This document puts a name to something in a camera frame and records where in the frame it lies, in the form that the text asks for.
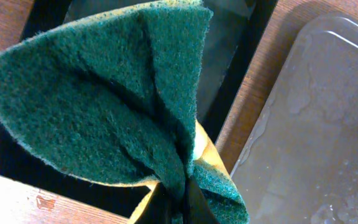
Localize brown serving tray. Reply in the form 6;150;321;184
231;14;358;223

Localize green and yellow sponge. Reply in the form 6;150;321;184
0;1;250;223

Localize black rectangular sponge tray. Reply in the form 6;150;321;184
0;0;276;217

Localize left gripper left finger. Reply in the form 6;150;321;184
135;183;172;224

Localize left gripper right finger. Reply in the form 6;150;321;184
183;176;219;224

